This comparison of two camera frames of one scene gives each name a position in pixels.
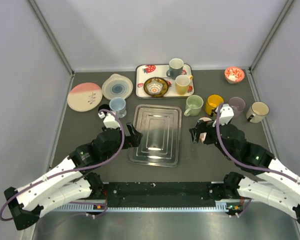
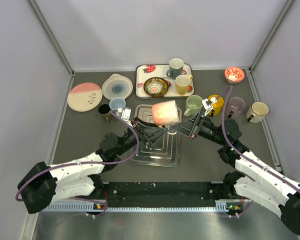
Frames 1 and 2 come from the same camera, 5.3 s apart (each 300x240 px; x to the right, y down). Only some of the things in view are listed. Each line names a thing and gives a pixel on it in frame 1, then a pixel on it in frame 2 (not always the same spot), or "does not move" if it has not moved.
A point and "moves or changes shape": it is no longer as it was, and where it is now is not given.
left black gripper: x=130 y=141 to x=153 y=133
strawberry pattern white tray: x=144 y=72 does not move
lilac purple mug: x=238 y=104 does not move
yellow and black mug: x=213 y=101 does not move
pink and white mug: x=202 y=135 moves or changes shape
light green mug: x=193 y=105 does not move
